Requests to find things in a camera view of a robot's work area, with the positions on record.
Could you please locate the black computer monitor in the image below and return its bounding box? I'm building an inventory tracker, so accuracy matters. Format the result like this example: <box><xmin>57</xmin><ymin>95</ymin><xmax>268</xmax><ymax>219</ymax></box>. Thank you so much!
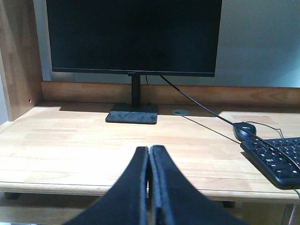
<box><xmin>46</xmin><ymin>0</ymin><xmax>222</xmax><ymax>124</ymax></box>

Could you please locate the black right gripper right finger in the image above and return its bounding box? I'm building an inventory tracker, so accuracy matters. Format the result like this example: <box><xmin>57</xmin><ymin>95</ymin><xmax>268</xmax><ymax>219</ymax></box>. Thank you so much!
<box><xmin>149</xmin><ymin>145</ymin><xmax>243</xmax><ymax>225</ymax></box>

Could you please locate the black keyboard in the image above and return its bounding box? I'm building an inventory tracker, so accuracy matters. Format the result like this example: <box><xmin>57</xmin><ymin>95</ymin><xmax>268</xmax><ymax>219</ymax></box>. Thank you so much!
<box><xmin>240</xmin><ymin>137</ymin><xmax>300</xmax><ymax>190</ymax></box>

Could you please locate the wooden desk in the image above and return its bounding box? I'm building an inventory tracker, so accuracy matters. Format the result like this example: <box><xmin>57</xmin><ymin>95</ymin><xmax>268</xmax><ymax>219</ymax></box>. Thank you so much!
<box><xmin>0</xmin><ymin>0</ymin><xmax>300</xmax><ymax>225</ymax></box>

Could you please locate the black monitor cable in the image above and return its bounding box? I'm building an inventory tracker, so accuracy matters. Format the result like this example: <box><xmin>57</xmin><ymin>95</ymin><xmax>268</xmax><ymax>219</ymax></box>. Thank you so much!
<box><xmin>160</xmin><ymin>75</ymin><xmax>300</xmax><ymax>169</ymax></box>

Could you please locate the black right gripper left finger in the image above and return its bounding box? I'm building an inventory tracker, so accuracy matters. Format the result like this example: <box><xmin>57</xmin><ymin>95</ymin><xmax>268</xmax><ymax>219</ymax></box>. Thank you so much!
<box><xmin>65</xmin><ymin>147</ymin><xmax>149</xmax><ymax>225</ymax></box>

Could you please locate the black computer mouse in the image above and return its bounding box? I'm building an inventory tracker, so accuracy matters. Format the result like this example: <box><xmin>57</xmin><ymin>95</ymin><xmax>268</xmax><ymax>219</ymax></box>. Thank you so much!
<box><xmin>232</xmin><ymin>122</ymin><xmax>256</xmax><ymax>142</ymax></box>

